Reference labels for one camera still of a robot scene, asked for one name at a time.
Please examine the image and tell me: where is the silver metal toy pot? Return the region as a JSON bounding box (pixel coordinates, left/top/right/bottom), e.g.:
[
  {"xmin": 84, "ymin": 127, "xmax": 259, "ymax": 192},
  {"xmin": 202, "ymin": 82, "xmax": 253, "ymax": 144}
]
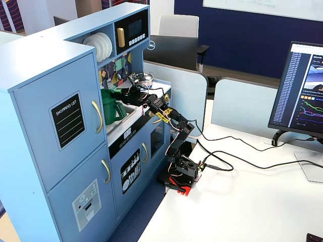
[{"xmin": 136, "ymin": 71, "xmax": 155, "ymax": 88}]

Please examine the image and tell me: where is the red table clamp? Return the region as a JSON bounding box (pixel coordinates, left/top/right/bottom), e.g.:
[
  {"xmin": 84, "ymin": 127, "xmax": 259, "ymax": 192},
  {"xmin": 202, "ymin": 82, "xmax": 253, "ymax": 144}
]
[{"xmin": 164, "ymin": 176, "xmax": 197, "ymax": 197}]

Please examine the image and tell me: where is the black dell monitor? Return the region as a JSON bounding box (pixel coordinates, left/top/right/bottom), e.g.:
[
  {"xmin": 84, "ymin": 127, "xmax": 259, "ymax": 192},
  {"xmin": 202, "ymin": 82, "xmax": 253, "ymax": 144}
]
[{"xmin": 143, "ymin": 34, "xmax": 199, "ymax": 72}]

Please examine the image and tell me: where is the light blue toy kitchen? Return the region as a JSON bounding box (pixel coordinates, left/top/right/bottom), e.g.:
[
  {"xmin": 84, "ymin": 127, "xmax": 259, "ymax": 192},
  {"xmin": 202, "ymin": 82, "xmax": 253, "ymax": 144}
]
[{"xmin": 0, "ymin": 2, "xmax": 173, "ymax": 242}]

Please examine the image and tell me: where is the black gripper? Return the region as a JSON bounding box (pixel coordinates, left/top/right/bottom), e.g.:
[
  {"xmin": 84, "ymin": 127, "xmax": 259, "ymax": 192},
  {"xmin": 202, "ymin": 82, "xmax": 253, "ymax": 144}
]
[{"xmin": 120, "ymin": 85, "xmax": 151, "ymax": 106}]

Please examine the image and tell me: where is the white toy plate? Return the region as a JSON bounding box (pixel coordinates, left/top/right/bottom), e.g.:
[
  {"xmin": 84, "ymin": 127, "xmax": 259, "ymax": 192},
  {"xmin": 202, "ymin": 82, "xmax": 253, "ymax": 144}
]
[
  {"xmin": 83, "ymin": 35, "xmax": 99, "ymax": 63},
  {"xmin": 95, "ymin": 33, "xmax": 104, "ymax": 61},
  {"xmin": 101, "ymin": 32, "xmax": 109, "ymax": 59}
]

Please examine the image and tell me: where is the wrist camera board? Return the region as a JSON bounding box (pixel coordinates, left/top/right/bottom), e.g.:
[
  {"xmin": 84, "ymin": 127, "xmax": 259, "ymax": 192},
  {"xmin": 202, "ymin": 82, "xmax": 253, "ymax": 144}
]
[{"xmin": 127, "ymin": 73, "xmax": 142, "ymax": 86}]

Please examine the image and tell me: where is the green toy pitcher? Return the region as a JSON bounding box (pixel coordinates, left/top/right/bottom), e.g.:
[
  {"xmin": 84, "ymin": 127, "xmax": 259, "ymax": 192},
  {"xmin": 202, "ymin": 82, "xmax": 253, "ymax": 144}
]
[{"xmin": 100, "ymin": 88, "xmax": 128, "ymax": 126}]

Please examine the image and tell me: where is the yellow microwave door handle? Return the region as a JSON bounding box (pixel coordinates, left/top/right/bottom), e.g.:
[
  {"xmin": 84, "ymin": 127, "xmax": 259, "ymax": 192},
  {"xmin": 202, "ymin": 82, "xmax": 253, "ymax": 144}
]
[{"xmin": 116, "ymin": 27, "xmax": 126, "ymax": 48}]

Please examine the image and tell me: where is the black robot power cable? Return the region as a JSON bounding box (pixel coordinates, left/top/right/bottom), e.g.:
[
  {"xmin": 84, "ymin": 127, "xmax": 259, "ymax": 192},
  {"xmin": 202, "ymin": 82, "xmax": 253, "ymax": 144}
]
[{"xmin": 196, "ymin": 150, "xmax": 323, "ymax": 172}]

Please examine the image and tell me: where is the black keyboard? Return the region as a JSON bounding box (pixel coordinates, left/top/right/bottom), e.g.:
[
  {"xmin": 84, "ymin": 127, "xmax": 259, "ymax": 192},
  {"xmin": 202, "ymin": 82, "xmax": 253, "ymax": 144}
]
[{"xmin": 306, "ymin": 232, "xmax": 323, "ymax": 242}]

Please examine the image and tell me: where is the black monitor showing graphs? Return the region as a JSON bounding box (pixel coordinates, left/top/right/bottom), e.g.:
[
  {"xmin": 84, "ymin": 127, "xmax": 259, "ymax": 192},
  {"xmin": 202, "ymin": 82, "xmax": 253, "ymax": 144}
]
[{"xmin": 267, "ymin": 40, "xmax": 323, "ymax": 139}]

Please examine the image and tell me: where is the black monitor stand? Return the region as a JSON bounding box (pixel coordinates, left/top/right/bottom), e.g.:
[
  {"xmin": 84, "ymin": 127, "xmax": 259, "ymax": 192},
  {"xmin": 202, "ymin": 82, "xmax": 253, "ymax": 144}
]
[{"xmin": 272, "ymin": 129, "xmax": 323, "ymax": 147}]

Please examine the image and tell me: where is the white office chair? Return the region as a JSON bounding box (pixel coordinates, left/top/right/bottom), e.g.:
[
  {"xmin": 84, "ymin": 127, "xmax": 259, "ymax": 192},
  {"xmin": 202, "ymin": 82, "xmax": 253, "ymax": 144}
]
[{"xmin": 158, "ymin": 14, "xmax": 210, "ymax": 72}]

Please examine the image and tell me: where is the white whiteboard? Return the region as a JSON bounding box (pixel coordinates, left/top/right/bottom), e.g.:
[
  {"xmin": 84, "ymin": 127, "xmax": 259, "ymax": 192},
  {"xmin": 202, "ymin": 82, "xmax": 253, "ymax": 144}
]
[{"xmin": 202, "ymin": 0, "xmax": 323, "ymax": 22}]

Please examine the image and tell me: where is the gold dishwasher door handle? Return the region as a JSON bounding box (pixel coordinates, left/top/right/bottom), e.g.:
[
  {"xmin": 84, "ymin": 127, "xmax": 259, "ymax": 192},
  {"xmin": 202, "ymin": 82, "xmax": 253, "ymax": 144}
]
[{"xmin": 141, "ymin": 142, "xmax": 150, "ymax": 164}]

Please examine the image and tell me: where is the wide light blue desk divider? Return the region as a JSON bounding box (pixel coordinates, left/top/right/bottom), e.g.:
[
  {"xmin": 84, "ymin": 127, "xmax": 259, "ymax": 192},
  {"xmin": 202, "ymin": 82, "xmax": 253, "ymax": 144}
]
[{"xmin": 143, "ymin": 61, "xmax": 209, "ymax": 138}]

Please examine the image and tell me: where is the gold long fridge handle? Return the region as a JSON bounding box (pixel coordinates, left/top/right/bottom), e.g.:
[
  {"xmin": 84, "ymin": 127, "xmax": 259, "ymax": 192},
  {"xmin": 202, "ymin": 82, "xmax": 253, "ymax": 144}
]
[{"xmin": 91, "ymin": 100, "xmax": 104, "ymax": 135}]

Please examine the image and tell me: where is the black camera usb cable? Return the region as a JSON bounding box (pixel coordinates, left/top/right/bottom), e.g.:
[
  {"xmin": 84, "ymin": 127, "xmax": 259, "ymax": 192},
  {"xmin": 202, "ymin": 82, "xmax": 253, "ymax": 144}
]
[{"xmin": 141, "ymin": 85, "xmax": 317, "ymax": 152}]

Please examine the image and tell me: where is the silver monitor base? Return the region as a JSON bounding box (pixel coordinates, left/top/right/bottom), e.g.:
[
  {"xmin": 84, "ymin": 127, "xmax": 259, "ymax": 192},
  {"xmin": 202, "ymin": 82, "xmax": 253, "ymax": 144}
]
[{"xmin": 294, "ymin": 150, "xmax": 323, "ymax": 183}]

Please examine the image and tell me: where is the gold short fridge handle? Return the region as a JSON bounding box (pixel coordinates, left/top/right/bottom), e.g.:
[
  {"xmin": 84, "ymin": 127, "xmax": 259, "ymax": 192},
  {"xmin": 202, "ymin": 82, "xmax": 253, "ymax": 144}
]
[{"xmin": 101, "ymin": 159, "xmax": 112, "ymax": 185}]

